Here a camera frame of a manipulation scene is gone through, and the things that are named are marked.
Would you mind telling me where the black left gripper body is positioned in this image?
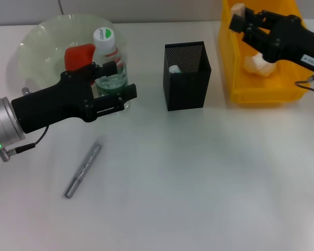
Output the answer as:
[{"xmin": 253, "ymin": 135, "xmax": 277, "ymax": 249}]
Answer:
[{"xmin": 11, "ymin": 63, "xmax": 98, "ymax": 134}]

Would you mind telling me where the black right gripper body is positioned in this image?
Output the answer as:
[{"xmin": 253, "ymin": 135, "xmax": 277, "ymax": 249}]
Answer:
[{"xmin": 263, "ymin": 15, "xmax": 314, "ymax": 71}]

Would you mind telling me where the small tan eraser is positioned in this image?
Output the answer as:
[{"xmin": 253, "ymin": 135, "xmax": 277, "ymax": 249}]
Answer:
[{"xmin": 230, "ymin": 3, "xmax": 246, "ymax": 19}]

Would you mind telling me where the clear green-label water bottle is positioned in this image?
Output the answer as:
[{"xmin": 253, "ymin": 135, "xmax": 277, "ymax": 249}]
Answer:
[{"xmin": 92, "ymin": 27, "xmax": 131, "ymax": 110}]

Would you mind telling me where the white paper ball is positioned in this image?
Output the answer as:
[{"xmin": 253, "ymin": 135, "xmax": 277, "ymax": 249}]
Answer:
[{"xmin": 242, "ymin": 51, "xmax": 278, "ymax": 78}]

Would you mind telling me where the black mesh pen holder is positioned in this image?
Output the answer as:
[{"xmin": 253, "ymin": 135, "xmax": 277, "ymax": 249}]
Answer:
[{"xmin": 162, "ymin": 41, "xmax": 212, "ymax": 112}]

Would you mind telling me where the pale green wavy fruit plate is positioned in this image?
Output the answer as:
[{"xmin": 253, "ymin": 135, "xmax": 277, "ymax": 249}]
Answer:
[{"xmin": 7, "ymin": 14, "xmax": 129, "ymax": 93}]

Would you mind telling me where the grey marker pen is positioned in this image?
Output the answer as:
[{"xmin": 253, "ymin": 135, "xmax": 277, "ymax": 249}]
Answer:
[{"xmin": 64, "ymin": 141, "xmax": 103, "ymax": 199}]

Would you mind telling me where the yellow plastic bin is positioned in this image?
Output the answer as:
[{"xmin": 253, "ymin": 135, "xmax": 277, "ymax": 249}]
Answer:
[{"xmin": 218, "ymin": 0, "xmax": 314, "ymax": 106}]

